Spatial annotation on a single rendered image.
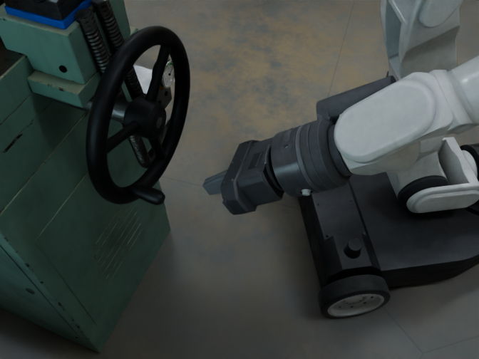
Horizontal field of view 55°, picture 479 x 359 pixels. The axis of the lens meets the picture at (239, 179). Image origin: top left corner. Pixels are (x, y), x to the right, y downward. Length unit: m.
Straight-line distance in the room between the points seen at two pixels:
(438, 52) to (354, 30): 1.41
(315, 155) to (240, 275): 0.98
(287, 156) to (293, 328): 0.93
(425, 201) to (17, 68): 1.04
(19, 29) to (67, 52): 0.08
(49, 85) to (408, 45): 0.62
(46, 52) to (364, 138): 0.47
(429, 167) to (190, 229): 0.77
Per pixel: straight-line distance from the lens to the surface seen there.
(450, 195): 1.38
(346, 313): 1.44
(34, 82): 0.79
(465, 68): 0.53
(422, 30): 0.91
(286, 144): 0.57
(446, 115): 0.50
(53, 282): 1.06
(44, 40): 0.74
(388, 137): 0.50
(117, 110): 0.77
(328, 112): 0.58
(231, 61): 2.14
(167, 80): 1.07
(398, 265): 1.38
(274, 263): 1.50
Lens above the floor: 1.35
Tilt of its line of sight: 53 degrees down
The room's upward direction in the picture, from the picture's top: straight up
